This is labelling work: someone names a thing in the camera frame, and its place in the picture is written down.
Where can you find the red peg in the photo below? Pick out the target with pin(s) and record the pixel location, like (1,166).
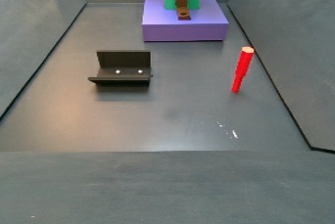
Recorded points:
(242,67)

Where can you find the purple base block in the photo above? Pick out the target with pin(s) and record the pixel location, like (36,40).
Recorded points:
(161,26)

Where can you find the black angled fixture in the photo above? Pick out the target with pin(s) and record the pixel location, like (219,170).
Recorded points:
(122,67)

